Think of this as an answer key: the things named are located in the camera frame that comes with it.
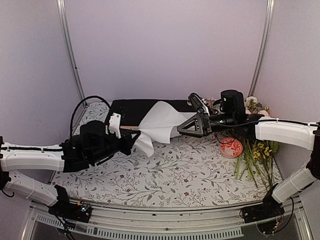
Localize white wrapping paper sheet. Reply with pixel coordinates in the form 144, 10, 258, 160
134, 101, 187, 157

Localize yellow small flower sprigs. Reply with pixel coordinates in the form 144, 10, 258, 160
253, 142, 273, 161

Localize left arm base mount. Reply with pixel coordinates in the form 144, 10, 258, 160
48, 185, 92, 223

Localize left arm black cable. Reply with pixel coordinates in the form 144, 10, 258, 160
69, 95, 112, 141

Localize aluminium front rail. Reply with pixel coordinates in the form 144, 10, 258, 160
22, 196, 315, 240

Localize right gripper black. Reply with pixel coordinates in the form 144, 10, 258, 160
177, 112, 236, 138

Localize left aluminium frame post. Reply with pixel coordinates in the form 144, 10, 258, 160
56, 0, 86, 100

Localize pile of fake flowers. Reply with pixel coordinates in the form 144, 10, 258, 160
204, 96, 283, 188

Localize floral patterned tablecloth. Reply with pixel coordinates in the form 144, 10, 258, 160
51, 101, 283, 208

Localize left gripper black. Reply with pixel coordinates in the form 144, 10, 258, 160
89, 128, 140, 164

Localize red white patterned bowl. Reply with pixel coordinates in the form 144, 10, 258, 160
220, 137, 244, 159

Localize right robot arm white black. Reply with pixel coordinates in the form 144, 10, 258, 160
177, 113, 320, 218

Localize right aluminium frame post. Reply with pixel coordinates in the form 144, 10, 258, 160
247, 0, 275, 97

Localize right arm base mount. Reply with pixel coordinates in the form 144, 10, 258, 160
239, 184, 285, 235

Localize aluminium frame post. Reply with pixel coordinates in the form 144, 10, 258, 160
247, 0, 275, 97
56, 0, 86, 100

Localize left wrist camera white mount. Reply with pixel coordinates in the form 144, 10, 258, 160
107, 106, 125, 139

